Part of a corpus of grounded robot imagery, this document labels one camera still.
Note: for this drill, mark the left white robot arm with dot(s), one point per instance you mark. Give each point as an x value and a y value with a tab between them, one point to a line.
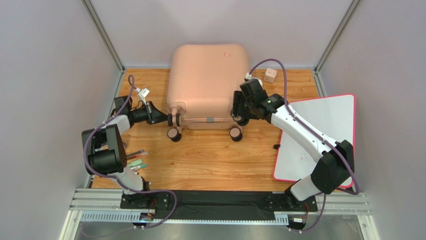
103	148

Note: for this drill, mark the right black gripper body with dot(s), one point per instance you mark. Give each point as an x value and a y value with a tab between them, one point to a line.
238	104

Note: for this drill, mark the white board pink edge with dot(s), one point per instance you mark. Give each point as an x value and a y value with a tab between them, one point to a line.
333	115

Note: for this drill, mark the green marker pens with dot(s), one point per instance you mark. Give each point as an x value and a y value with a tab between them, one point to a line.
137	164

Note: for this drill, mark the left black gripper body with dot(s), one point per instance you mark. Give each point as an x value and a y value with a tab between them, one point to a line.
148	113

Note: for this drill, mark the pink suitcase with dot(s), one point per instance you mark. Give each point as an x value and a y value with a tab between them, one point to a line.
201	86

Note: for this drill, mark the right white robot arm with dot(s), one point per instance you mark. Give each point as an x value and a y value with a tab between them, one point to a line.
317	142

